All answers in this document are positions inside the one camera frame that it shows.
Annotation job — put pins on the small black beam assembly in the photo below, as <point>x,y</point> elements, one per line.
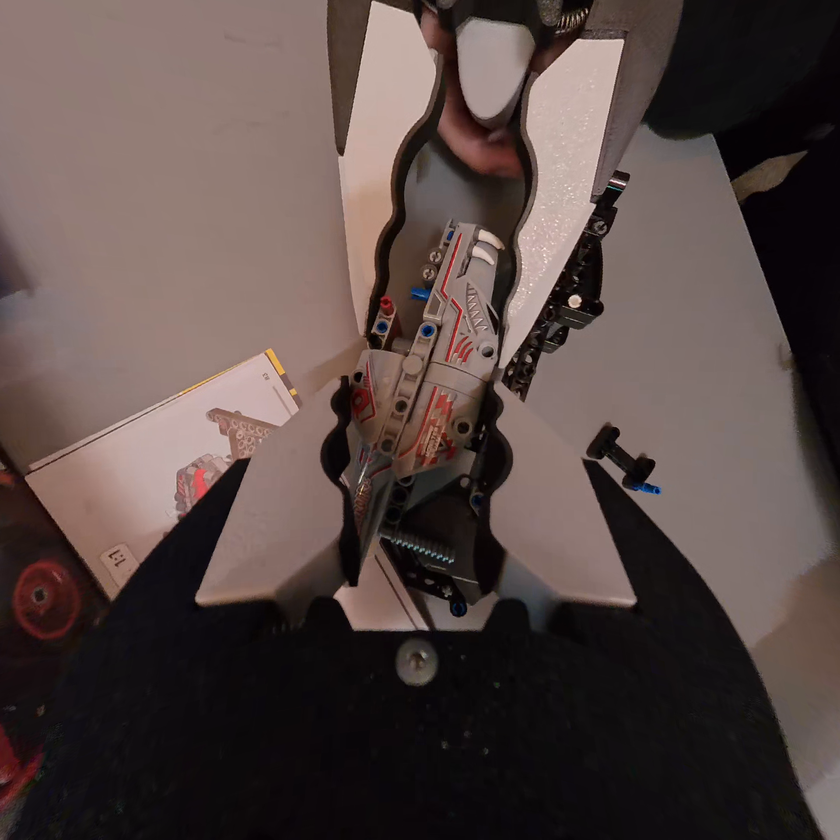
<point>620,456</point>

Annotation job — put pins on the grey red brick model car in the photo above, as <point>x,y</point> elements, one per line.
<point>433,394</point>

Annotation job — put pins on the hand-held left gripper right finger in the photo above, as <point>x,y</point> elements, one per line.
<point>558,525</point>

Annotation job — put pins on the grey desk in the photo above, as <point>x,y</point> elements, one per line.
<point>164,197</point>

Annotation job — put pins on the person's right hand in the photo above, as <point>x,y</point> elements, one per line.
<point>485,154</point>

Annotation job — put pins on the black toy set box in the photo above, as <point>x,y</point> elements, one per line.
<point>39,590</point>

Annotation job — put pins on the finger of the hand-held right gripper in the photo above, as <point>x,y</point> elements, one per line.
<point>367,131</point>
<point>571,131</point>

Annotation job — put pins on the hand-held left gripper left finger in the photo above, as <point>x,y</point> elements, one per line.
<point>275,525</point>

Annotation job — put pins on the open instruction booklet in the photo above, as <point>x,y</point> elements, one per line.
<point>131,472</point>

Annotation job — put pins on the person's right forearm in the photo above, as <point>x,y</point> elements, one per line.
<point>741,65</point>

